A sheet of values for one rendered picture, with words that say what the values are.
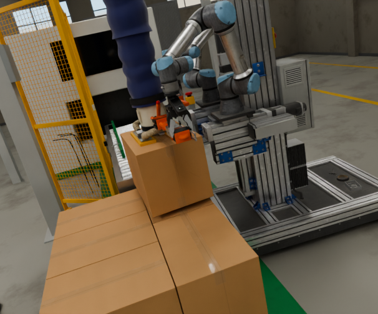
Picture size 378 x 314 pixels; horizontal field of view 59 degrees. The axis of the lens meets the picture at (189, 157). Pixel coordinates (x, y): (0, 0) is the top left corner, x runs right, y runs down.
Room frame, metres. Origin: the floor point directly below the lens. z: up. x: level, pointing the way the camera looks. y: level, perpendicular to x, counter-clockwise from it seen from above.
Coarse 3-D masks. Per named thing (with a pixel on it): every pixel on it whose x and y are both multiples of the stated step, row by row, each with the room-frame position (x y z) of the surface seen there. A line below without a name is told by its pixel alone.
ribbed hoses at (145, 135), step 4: (136, 120) 2.26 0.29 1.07; (132, 124) 2.24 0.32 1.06; (136, 124) 2.22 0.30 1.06; (136, 128) 2.19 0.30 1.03; (144, 132) 1.92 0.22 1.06; (148, 132) 1.90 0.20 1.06; (152, 132) 1.90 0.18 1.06; (156, 132) 1.91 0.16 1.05; (144, 136) 1.91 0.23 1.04; (148, 136) 1.90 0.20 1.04
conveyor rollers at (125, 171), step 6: (120, 126) 4.60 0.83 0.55; (126, 126) 4.52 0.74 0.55; (132, 126) 4.44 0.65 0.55; (120, 132) 4.31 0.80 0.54; (114, 138) 4.03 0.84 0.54; (120, 138) 3.96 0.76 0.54; (114, 144) 3.77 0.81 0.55; (120, 156) 3.24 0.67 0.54; (126, 156) 3.18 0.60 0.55; (120, 162) 3.06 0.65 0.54; (126, 162) 3.06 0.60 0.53; (120, 168) 2.88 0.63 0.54; (126, 168) 2.88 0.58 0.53; (126, 174) 2.71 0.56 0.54
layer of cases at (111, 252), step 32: (128, 192) 2.31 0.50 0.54; (64, 224) 2.02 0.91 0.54; (96, 224) 1.92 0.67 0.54; (128, 224) 1.82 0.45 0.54; (160, 224) 1.74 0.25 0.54; (192, 224) 1.66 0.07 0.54; (224, 224) 1.59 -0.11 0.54; (64, 256) 1.63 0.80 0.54; (96, 256) 1.56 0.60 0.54; (128, 256) 1.49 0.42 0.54; (160, 256) 1.43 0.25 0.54; (192, 256) 1.37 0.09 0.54; (224, 256) 1.32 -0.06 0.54; (256, 256) 1.27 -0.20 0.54; (64, 288) 1.35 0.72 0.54; (96, 288) 1.29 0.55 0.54; (128, 288) 1.24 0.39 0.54; (160, 288) 1.20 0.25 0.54; (192, 288) 1.20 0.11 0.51; (224, 288) 1.23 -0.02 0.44; (256, 288) 1.26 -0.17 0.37
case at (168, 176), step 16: (128, 144) 2.02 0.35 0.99; (160, 144) 1.88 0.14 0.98; (176, 144) 1.83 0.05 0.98; (192, 144) 1.85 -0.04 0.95; (128, 160) 2.24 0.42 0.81; (144, 160) 1.77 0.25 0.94; (160, 160) 1.80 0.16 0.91; (176, 160) 1.82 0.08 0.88; (192, 160) 1.85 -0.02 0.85; (144, 176) 1.77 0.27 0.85; (160, 176) 1.79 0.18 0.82; (176, 176) 1.82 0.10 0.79; (192, 176) 1.84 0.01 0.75; (208, 176) 1.87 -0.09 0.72; (144, 192) 1.83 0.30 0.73; (160, 192) 1.79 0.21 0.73; (176, 192) 1.81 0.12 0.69; (192, 192) 1.84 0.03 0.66; (208, 192) 1.86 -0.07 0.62; (160, 208) 1.78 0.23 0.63; (176, 208) 1.80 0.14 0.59
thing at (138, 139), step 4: (132, 132) 2.22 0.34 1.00; (132, 136) 2.16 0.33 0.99; (136, 136) 2.09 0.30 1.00; (140, 136) 2.05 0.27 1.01; (152, 136) 2.01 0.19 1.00; (136, 140) 2.02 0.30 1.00; (140, 140) 1.96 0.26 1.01; (144, 140) 1.95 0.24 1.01; (148, 140) 1.94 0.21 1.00; (152, 140) 1.93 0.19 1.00; (140, 144) 1.91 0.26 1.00; (144, 144) 1.91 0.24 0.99; (148, 144) 1.92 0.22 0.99
